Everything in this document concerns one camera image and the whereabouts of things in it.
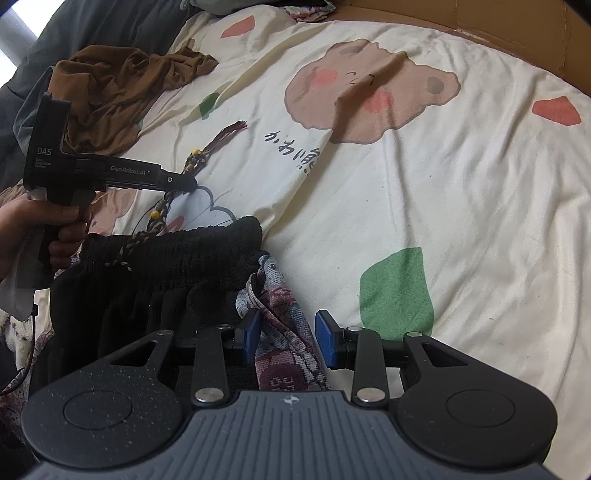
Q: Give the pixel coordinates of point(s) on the black pants with patterned sides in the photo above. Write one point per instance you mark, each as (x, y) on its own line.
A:
(161, 277)

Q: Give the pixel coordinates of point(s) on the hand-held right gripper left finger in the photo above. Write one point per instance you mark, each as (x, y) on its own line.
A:
(251, 333)

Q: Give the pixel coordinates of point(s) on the blue jeans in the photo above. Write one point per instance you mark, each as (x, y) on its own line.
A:
(31, 106)

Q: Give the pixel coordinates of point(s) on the brown garment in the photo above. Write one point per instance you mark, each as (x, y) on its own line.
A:
(115, 78)

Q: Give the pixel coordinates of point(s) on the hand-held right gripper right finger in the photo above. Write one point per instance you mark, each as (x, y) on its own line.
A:
(325, 338)

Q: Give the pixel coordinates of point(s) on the dark grey duvet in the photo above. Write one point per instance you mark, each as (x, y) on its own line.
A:
(92, 23)

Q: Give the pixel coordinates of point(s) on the person's left hand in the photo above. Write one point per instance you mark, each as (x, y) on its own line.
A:
(25, 224)

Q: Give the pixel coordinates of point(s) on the cream bear print bedsheet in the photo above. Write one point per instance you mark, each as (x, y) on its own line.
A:
(415, 194)

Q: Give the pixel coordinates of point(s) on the small floral cloth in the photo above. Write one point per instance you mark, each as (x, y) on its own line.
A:
(309, 7)

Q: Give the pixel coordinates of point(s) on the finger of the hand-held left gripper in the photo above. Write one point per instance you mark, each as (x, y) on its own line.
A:
(178, 181)

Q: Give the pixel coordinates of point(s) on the white fluffy cloth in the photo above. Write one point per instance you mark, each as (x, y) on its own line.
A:
(16, 339)

